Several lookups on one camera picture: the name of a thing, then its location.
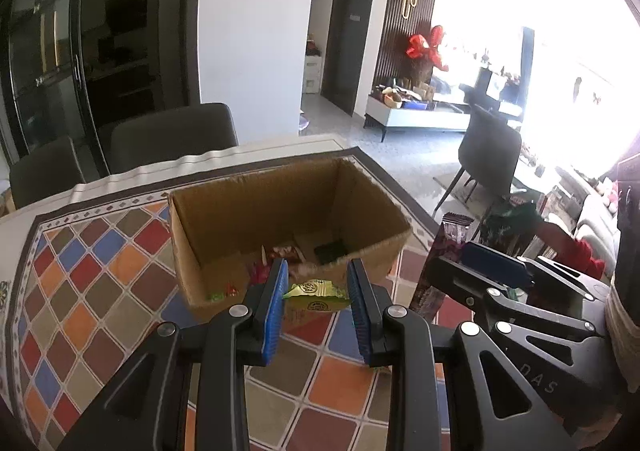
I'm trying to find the person's right hand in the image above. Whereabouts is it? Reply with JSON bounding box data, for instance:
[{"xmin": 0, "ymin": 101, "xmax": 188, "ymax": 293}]
[{"xmin": 604, "ymin": 288, "xmax": 640, "ymax": 384}]

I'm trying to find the colourful checked tablecloth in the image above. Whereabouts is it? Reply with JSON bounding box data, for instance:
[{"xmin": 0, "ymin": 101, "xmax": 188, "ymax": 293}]
[{"xmin": 0, "ymin": 146, "xmax": 451, "ymax": 451}]

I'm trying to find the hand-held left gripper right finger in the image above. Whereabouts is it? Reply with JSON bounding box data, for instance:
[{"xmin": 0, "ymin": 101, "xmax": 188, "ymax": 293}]
[{"xmin": 346, "ymin": 259, "xmax": 568, "ymax": 451}]

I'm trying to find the grey dining chair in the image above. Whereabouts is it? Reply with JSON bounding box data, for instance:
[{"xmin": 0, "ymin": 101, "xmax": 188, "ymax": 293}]
[
  {"xmin": 109, "ymin": 102, "xmax": 240, "ymax": 174},
  {"xmin": 9, "ymin": 134, "xmax": 88, "ymax": 209},
  {"xmin": 432, "ymin": 104, "xmax": 523, "ymax": 214}
]

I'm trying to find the red cloth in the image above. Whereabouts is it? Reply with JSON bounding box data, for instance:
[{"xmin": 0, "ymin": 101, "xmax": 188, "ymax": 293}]
[{"xmin": 537, "ymin": 221, "xmax": 606, "ymax": 279}]

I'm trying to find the black glass sliding door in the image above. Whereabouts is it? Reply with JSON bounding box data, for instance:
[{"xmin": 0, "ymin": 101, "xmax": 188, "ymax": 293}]
[{"xmin": 0, "ymin": 0, "xmax": 108, "ymax": 177}]

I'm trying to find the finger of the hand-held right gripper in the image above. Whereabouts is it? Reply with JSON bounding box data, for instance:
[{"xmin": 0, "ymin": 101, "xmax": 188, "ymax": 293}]
[
  {"xmin": 460, "ymin": 241, "xmax": 612, "ymax": 304},
  {"xmin": 425, "ymin": 257, "xmax": 608, "ymax": 339}
]

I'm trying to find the pink snack packet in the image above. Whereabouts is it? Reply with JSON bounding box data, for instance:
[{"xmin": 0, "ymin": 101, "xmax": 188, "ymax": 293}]
[{"xmin": 267, "ymin": 243, "xmax": 306, "ymax": 264}]

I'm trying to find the white toy shelf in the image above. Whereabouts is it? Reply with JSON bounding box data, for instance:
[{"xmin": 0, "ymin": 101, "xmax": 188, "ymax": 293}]
[{"xmin": 302, "ymin": 44, "xmax": 322, "ymax": 94}]

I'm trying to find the dark interior door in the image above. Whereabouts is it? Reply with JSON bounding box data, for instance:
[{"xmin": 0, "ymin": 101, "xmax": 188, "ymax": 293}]
[{"xmin": 320, "ymin": 0, "xmax": 380, "ymax": 118}]

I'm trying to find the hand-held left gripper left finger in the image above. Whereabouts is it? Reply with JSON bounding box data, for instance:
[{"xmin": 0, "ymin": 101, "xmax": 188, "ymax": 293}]
[{"xmin": 57, "ymin": 258, "xmax": 290, "ymax": 451}]

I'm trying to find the dark red striped snack packet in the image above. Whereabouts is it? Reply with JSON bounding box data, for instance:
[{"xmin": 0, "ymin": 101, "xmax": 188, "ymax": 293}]
[{"xmin": 410, "ymin": 212, "xmax": 475, "ymax": 324}]

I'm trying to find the red bow balloon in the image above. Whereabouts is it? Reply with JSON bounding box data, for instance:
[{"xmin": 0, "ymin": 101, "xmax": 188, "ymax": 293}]
[{"xmin": 406, "ymin": 25, "xmax": 448, "ymax": 71}]

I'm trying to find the brown cardboard box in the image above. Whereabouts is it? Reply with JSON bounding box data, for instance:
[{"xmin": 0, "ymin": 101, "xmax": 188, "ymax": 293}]
[{"xmin": 167, "ymin": 156, "xmax": 413, "ymax": 327}]

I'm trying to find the white low cabinet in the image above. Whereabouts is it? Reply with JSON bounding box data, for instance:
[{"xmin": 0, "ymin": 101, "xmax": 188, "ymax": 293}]
[{"xmin": 364, "ymin": 94, "xmax": 473, "ymax": 143}]

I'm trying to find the dark slatted wall panel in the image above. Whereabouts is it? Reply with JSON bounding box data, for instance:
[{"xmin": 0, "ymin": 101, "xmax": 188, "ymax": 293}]
[{"xmin": 372, "ymin": 0, "xmax": 442, "ymax": 97}]

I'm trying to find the green cloth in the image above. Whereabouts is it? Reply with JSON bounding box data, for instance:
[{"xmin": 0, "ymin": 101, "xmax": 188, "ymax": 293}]
[{"xmin": 487, "ymin": 204, "xmax": 543, "ymax": 242}]

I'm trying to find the yellow-green snack packet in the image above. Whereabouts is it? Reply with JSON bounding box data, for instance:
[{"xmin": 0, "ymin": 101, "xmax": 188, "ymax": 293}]
[{"xmin": 282, "ymin": 279, "xmax": 351, "ymax": 312}]

